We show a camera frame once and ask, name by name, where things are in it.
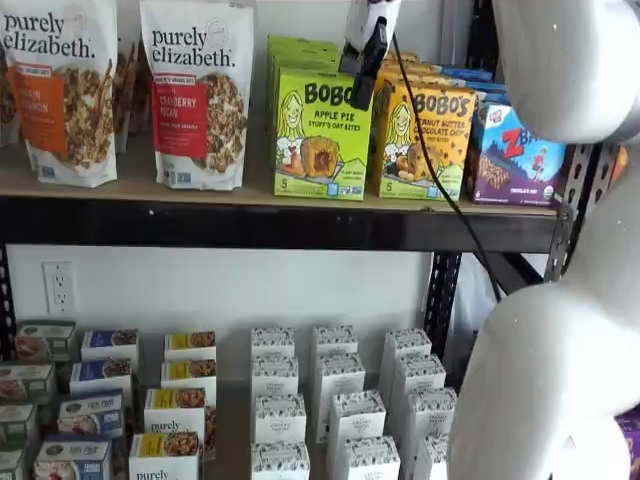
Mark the white wall outlet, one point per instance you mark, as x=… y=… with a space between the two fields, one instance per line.
x=59 y=286

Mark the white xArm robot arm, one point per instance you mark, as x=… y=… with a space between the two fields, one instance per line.
x=550 y=350

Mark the green granola box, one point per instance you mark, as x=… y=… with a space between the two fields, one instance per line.
x=27 y=382
x=45 y=340
x=11 y=465
x=17 y=425

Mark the granola bag orange label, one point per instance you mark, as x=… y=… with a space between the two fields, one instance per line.
x=60 y=100

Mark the white box blue label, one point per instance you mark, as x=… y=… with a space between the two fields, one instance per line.
x=110 y=344
x=100 y=377
x=90 y=415
x=72 y=460

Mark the black metal shelf rack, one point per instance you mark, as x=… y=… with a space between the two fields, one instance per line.
x=250 y=225

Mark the large orange cereal box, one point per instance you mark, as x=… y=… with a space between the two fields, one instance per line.
x=619 y=170

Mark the granola bag red label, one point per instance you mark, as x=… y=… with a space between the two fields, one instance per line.
x=200 y=125

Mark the white box yellow label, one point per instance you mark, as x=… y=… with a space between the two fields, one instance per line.
x=175 y=412
x=165 y=457
x=189 y=375
x=190 y=345

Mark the purple snack box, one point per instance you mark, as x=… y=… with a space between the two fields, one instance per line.
x=630 y=450

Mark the white granola bag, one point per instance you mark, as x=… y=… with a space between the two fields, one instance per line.
x=7 y=100
x=131 y=90

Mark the yellow Bobo's peanut butter box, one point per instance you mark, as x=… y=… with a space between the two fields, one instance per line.
x=420 y=80
x=407 y=57
x=440 y=150

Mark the white organic pantry box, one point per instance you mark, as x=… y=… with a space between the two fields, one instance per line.
x=280 y=462
x=275 y=377
x=432 y=457
x=419 y=372
x=341 y=375
x=370 y=460
x=280 y=420
x=356 y=415
x=430 y=412
x=334 y=340
x=272 y=342
x=407 y=344

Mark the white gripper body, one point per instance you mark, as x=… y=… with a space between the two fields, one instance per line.
x=357 y=25

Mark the blue Zbar box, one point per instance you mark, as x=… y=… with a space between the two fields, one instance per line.
x=510 y=165
x=492 y=95
x=465 y=72

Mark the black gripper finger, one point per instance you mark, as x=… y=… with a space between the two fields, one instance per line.
x=349 y=57
x=372 y=50

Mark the green Bobo's apple pie box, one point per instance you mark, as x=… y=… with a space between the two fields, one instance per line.
x=305 y=61
x=320 y=160
x=300 y=44

